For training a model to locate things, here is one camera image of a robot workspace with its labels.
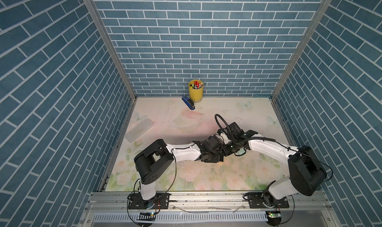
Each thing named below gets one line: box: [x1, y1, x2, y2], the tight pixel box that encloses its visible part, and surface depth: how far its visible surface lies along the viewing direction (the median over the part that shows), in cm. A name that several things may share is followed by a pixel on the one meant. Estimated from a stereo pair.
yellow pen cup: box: [188, 79, 204, 104], surface depth 114 cm
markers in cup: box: [190, 80, 203, 90], surface depth 114 cm
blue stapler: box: [181, 95, 196, 111], surface depth 117 cm
